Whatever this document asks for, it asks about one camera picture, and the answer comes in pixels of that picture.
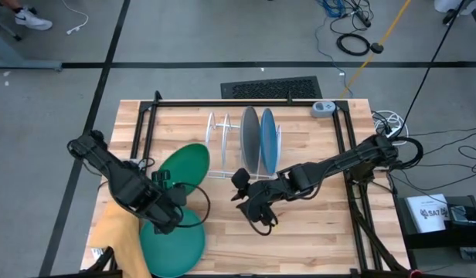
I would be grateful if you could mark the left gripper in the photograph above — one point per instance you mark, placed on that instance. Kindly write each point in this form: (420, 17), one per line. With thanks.
(175, 197)

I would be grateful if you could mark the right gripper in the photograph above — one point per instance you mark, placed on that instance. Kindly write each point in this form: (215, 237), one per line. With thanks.
(261, 199)

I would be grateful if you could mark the green plate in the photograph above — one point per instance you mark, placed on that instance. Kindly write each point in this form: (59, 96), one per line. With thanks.
(172, 251)
(188, 162)

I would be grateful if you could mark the grey plate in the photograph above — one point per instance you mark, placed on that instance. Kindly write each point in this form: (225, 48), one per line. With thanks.
(250, 139)

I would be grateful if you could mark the blue plate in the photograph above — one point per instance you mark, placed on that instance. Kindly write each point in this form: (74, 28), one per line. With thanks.
(268, 139)

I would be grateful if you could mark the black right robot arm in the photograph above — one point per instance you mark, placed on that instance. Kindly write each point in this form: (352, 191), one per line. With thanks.
(338, 162)

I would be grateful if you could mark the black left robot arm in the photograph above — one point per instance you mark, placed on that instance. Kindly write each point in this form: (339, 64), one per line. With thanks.
(118, 177)

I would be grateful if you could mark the yellow cloth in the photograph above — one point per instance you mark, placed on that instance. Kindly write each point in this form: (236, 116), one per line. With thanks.
(118, 235)

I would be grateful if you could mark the black floor vent grille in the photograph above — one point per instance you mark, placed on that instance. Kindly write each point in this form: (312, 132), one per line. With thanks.
(273, 89)

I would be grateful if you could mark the grey control box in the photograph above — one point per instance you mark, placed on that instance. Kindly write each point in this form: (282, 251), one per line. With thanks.
(323, 110)

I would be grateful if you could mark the white booklet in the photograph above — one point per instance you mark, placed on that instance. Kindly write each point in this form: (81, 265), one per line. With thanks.
(427, 212)

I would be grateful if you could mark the black round adapter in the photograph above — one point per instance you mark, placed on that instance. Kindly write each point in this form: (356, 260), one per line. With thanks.
(377, 48)

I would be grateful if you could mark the black storage box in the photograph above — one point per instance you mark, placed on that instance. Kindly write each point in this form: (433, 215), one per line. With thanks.
(435, 239)

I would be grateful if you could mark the yellow broom stick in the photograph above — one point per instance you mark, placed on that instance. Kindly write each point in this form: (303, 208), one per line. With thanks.
(393, 23)

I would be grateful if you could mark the person's white shoe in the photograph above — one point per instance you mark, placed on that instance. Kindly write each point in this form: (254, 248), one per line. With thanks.
(443, 5)

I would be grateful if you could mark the black aluminium table frame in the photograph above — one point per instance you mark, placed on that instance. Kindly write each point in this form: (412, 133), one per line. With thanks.
(238, 103)

